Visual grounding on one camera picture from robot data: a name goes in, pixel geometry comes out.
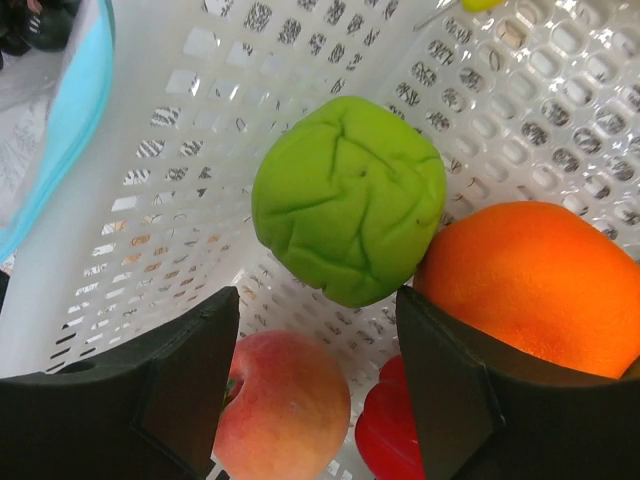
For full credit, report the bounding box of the small green fruit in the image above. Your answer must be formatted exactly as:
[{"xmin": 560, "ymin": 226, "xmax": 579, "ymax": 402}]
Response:
[{"xmin": 251, "ymin": 96, "xmax": 446, "ymax": 308}]

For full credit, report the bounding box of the orange fruit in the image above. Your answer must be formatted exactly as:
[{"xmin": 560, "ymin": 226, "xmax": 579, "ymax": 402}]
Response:
[{"xmin": 413, "ymin": 201, "xmax": 639, "ymax": 379}]

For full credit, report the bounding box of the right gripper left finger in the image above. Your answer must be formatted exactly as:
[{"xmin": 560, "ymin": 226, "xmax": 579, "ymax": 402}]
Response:
[{"xmin": 1, "ymin": 287, "xmax": 239, "ymax": 479}]

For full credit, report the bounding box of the red bell pepper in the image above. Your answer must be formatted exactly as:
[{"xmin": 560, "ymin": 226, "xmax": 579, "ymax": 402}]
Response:
[{"xmin": 355, "ymin": 355, "xmax": 425, "ymax": 480}]

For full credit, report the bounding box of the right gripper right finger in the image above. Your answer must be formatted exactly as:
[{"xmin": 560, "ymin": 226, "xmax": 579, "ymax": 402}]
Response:
[{"xmin": 396, "ymin": 286, "xmax": 639, "ymax": 479}]

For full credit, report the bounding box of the peach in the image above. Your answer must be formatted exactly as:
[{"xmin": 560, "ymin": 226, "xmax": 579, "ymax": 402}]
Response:
[{"xmin": 213, "ymin": 330, "xmax": 351, "ymax": 479}]

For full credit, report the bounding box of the black grape bunch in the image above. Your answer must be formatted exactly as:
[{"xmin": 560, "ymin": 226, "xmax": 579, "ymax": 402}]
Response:
[{"xmin": 1, "ymin": 0, "xmax": 81, "ymax": 68}]

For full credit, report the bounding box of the yellow banana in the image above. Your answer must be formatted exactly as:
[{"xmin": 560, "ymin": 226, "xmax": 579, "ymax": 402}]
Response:
[{"xmin": 461, "ymin": 0, "xmax": 503, "ymax": 13}]

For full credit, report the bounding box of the clear zip top bag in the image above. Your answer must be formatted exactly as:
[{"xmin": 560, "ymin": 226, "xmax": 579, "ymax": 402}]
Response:
[{"xmin": 1, "ymin": 1, "xmax": 115, "ymax": 259}]

